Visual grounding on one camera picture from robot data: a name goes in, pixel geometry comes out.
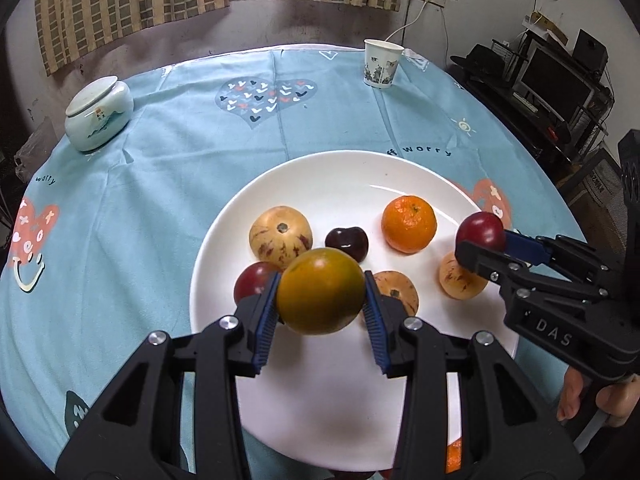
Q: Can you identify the red plum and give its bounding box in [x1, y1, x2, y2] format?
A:
[456, 211, 506, 252]

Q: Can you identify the tan apple-shaped fruit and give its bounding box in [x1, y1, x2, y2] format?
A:
[438, 252, 488, 300]

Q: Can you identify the large orange mandarin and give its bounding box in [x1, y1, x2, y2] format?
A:
[446, 438, 462, 474]

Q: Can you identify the small orange mandarin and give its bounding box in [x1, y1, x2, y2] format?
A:
[381, 195, 437, 255]

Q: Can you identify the striped pepino melon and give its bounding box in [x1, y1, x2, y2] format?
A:
[248, 206, 314, 270]
[373, 271, 419, 316]

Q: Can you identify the yellow-green tomato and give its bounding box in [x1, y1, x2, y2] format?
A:
[276, 248, 366, 336]

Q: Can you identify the dark red-brown tomato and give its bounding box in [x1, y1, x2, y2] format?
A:
[233, 261, 281, 304]

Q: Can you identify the person right hand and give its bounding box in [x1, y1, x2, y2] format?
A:
[555, 366, 640, 428]

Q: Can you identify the black desk shelf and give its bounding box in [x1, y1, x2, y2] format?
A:
[449, 30, 615, 180]

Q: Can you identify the computer monitor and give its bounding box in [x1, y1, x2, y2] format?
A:
[518, 46, 594, 124]

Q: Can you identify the white oval plate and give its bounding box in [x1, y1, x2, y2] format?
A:
[190, 151, 518, 471]

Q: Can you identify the blue patterned tablecloth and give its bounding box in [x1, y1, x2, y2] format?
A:
[1, 48, 582, 467]

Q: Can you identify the printed paper cup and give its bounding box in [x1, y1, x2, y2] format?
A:
[363, 39, 405, 89]

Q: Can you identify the celadon lidded jar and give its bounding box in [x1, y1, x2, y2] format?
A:
[64, 76, 134, 153]

